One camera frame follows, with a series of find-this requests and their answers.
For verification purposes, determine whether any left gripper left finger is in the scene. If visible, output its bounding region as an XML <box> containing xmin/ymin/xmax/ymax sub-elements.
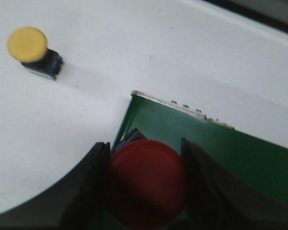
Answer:
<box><xmin>0</xmin><ymin>142</ymin><xmax>110</xmax><ymax>230</ymax></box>

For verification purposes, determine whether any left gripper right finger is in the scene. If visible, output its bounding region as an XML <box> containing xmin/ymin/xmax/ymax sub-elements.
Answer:
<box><xmin>181</xmin><ymin>138</ymin><xmax>288</xmax><ymax>230</ymax></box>

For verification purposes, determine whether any green conveyor belt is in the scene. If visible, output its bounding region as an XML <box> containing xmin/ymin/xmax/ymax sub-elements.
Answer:
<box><xmin>86</xmin><ymin>92</ymin><xmax>288</xmax><ymax>230</ymax></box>

